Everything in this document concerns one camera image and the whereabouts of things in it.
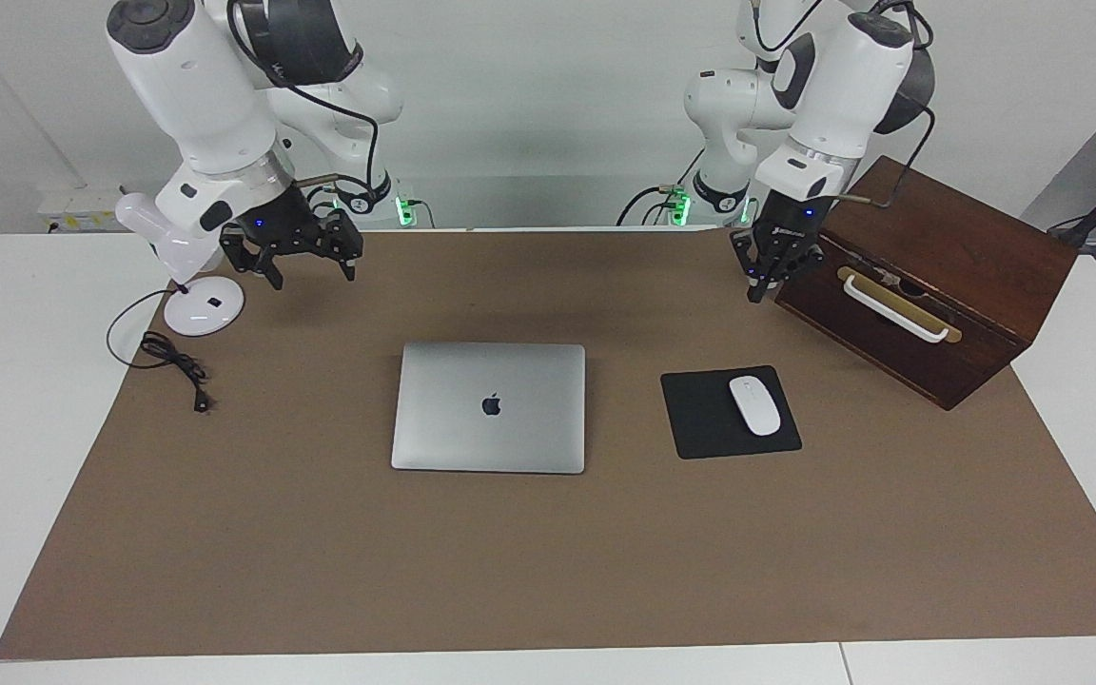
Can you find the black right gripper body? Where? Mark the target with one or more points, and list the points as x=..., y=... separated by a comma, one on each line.
x=289, y=228

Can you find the black mouse pad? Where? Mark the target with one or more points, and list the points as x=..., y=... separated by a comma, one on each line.
x=700, y=419

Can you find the white computer mouse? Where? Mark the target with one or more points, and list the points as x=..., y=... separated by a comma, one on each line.
x=755, y=407

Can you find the brown paper table mat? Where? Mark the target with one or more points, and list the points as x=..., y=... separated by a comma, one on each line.
x=548, y=571

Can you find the white wall power strip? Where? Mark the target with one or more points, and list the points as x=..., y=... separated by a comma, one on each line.
x=82, y=205

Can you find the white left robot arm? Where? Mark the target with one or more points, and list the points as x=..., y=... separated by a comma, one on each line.
x=843, y=86

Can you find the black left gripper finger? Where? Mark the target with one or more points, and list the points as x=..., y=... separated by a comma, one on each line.
x=807, y=259
x=753, y=276

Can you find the grey Apple laptop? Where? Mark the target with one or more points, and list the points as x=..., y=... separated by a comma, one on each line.
x=443, y=409

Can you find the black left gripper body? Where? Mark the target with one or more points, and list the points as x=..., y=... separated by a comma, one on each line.
x=788, y=228

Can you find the dark brown wooden box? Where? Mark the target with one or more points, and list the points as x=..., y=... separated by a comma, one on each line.
x=948, y=238

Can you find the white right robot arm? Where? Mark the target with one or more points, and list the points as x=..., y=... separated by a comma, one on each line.
x=196, y=86

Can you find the white desk lamp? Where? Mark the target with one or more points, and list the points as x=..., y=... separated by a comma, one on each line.
x=205, y=309

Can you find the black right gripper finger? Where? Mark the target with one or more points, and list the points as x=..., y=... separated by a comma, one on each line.
x=346, y=238
x=245, y=249

